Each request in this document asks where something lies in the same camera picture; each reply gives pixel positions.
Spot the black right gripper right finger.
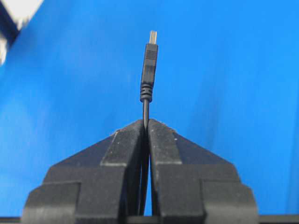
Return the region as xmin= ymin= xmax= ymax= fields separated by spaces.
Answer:
xmin=148 ymin=119 xmax=258 ymax=224

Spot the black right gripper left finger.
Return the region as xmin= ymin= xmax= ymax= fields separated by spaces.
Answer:
xmin=22 ymin=120 xmax=144 ymax=224

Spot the black usb cable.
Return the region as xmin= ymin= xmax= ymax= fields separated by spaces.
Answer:
xmin=137 ymin=29 xmax=159 ymax=217

